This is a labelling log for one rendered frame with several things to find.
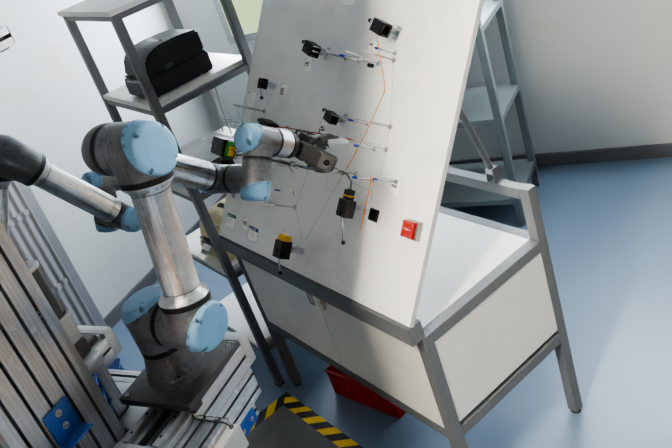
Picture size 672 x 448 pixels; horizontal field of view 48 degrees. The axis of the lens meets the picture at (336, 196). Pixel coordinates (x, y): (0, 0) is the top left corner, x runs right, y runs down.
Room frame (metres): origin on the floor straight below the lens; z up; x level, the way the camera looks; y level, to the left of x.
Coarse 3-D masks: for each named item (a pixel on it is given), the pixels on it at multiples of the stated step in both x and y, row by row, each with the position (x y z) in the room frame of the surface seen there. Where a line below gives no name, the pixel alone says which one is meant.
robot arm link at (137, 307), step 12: (144, 288) 1.58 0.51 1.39; (156, 288) 1.55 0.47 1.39; (132, 300) 1.55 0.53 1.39; (144, 300) 1.52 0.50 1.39; (156, 300) 1.50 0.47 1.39; (120, 312) 1.53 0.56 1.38; (132, 312) 1.49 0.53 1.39; (144, 312) 1.49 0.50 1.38; (156, 312) 1.48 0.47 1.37; (132, 324) 1.49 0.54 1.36; (144, 324) 1.48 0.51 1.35; (132, 336) 1.51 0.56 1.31; (144, 336) 1.48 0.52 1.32; (156, 336) 1.45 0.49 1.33; (144, 348) 1.50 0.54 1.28; (156, 348) 1.49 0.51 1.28; (168, 348) 1.49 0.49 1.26
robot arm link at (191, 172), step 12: (84, 144) 1.54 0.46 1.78; (84, 156) 1.53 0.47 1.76; (180, 156) 1.73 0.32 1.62; (96, 168) 1.52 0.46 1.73; (180, 168) 1.70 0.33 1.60; (192, 168) 1.72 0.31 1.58; (204, 168) 1.75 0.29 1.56; (216, 168) 1.79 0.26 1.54; (180, 180) 1.70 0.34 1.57; (192, 180) 1.72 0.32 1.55; (204, 180) 1.75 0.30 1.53; (216, 180) 1.77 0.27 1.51; (204, 192) 1.83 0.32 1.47; (216, 192) 1.80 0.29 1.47; (228, 192) 1.78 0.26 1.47
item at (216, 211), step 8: (224, 200) 3.17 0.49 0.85; (216, 208) 3.11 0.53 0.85; (216, 216) 3.05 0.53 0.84; (200, 224) 3.09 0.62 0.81; (216, 224) 3.00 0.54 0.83; (200, 232) 3.09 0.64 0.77; (200, 240) 3.08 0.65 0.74; (208, 240) 3.03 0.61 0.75; (216, 256) 2.99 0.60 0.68; (232, 256) 2.94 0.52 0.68
